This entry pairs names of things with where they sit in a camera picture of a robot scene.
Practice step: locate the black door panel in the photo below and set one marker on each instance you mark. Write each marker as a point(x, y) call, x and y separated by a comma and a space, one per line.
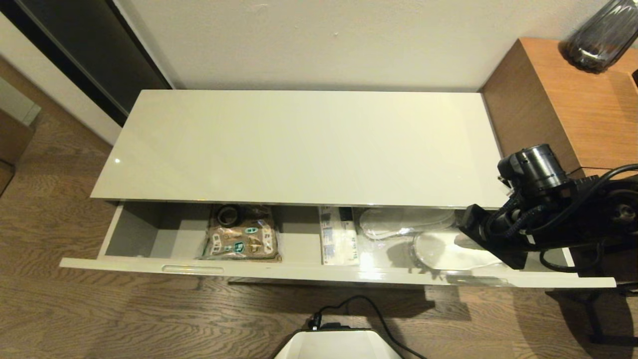
point(89, 45)

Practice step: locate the white door frame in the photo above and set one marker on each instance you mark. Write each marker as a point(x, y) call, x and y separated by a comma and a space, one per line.
point(50, 80)

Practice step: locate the brown wooden desk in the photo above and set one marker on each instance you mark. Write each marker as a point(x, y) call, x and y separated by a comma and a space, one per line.
point(573, 99)

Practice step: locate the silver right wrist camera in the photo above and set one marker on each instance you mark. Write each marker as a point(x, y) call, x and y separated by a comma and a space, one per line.
point(502, 177)

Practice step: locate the brown grain bag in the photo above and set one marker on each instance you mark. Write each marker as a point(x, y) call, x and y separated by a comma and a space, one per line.
point(239, 244)

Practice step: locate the dark ribbed glass vase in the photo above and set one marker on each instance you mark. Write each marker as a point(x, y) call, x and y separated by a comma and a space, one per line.
point(598, 40)

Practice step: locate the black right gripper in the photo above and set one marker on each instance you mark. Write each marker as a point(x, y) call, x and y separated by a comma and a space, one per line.
point(498, 239)

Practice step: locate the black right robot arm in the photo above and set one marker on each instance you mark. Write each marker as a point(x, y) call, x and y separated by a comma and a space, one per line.
point(538, 169)

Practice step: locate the white slipper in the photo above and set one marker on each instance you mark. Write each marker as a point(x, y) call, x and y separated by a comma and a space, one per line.
point(443, 254)
point(398, 222)

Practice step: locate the black tape roll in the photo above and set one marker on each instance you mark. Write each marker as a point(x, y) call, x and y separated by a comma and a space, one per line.
point(228, 215)

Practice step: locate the white tissue pack blue print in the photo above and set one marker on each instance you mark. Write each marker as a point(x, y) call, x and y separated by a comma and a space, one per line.
point(339, 239)

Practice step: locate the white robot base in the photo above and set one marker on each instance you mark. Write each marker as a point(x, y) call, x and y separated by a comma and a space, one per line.
point(339, 346)

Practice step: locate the white glossy low cabinet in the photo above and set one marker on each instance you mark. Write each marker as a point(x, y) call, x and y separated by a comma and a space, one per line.
point(299, 149)

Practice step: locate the black metal chair legs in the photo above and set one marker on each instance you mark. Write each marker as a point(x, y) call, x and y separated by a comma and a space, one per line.
point(591, 319)

